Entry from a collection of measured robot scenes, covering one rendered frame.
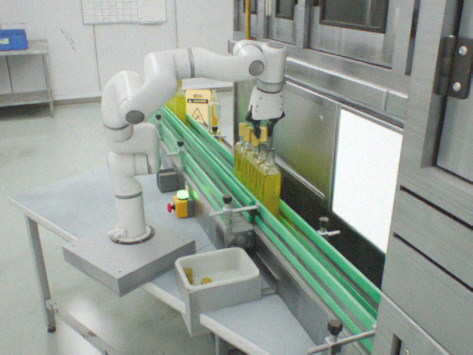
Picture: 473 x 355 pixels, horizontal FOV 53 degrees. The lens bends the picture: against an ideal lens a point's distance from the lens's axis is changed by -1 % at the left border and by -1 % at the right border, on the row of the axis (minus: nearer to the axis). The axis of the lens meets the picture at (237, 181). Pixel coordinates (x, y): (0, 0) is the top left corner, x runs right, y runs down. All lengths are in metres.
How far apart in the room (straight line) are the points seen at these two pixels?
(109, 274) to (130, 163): 0.35
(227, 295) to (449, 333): 0.90
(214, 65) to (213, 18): 6.31
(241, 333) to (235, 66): 0.72
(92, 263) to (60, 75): 5.91
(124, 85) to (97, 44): 5.95
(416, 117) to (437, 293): 0.20
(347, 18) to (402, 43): 0.27
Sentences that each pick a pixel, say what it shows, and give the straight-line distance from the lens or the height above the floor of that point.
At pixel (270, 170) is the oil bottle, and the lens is 1.49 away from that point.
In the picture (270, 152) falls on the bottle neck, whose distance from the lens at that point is 1.49.
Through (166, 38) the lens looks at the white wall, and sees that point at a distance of 7.46.
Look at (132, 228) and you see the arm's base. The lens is 1.65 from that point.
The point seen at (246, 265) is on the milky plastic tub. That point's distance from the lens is 1.49.
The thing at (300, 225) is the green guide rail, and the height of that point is 0.95.
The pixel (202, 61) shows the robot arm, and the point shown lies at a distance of 1.33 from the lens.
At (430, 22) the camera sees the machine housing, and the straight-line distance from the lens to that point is 0.55.
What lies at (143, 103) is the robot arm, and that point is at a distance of 1.30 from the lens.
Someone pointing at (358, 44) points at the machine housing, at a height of 1.48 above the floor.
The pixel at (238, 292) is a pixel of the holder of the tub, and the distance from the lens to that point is 1.42.
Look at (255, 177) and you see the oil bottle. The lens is 1.57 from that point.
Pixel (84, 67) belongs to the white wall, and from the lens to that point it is 7.34.
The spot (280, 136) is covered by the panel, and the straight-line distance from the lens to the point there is 1.72.
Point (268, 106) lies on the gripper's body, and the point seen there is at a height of 1.28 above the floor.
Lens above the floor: 1.62
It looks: 23 degrees down
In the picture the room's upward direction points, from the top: straight up
